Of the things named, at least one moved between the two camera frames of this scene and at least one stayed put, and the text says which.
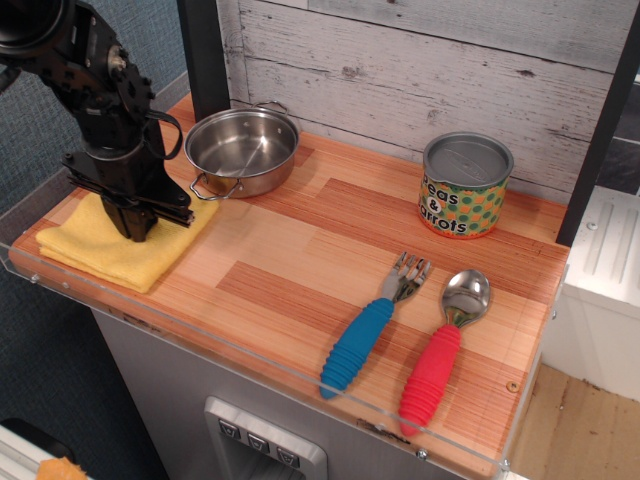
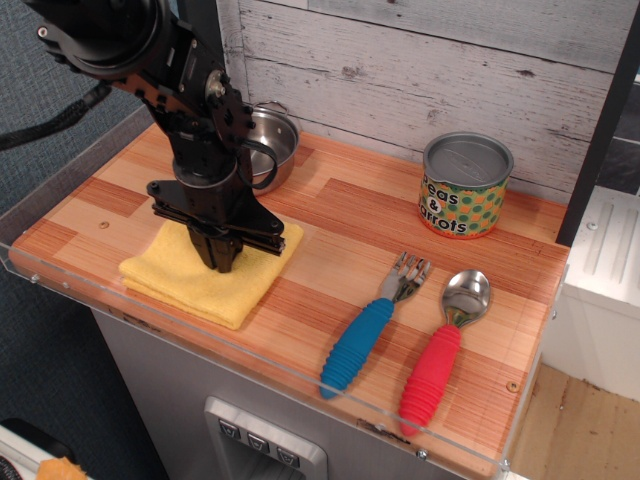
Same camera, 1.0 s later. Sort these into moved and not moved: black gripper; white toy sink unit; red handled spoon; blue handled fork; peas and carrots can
Moved: black gripper
Not moved: red handled spoon; peas and carrots can; blue handled fork; white toy sink unit
